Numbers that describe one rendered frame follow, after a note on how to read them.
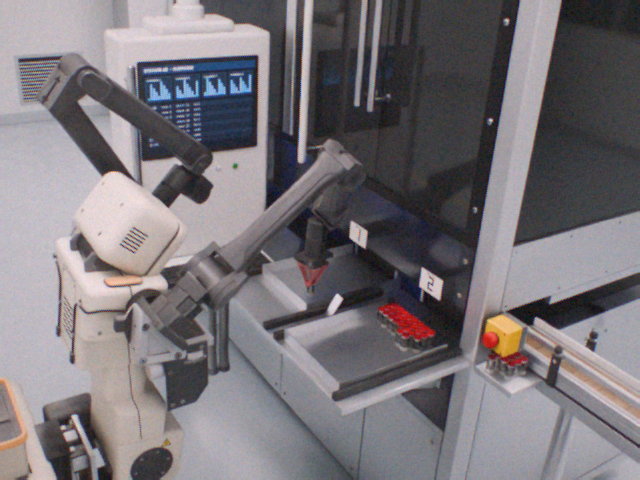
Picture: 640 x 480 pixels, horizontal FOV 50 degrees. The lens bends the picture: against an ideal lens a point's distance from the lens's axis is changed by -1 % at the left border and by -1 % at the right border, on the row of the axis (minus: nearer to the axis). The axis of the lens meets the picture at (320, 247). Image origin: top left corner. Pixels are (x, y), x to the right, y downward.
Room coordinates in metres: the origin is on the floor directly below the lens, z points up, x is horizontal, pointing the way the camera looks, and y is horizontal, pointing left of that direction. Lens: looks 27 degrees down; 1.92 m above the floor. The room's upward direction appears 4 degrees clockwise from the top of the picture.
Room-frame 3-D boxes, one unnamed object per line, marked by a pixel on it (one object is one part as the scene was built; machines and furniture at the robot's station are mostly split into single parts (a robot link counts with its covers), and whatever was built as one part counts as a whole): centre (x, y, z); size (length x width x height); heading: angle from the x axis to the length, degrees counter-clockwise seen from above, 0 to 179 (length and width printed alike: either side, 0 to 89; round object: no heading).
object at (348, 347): (1.51, -0.13, 0.90); 0.34 x 0.26 x 0.04; 124
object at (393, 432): (2.60, -0.25, 0.44); 2.06 x 1.00 x 0.88; 34
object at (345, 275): (1.86, -0.04, 0.90); 0.34 x 0.26 x 0.04; 124
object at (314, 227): (1.74, 0.01, 1.11); 0.07 x 0.06 x 0.07; 154
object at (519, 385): (1.44, -0.51, 0.87); 0.14 x 0.13 x 0.02; 124
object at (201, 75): (2.21, 0.46, 1.19); 0.50 x 0.19 x 0.78; 122
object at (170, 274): (2.00, 0.35, 0.82); 0.40 x 0.14 x 0.02; 122
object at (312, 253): (1.73, 0.02, 1.05); 0.10 x 0.07 x 0.07; 140
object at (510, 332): (1.43, -0.47, 1.00); 0.08 x 0.07 x 0.07; 124
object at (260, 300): (1.68, -0.08, 0.87); 0.70 x 0.48 x 0.02; 34
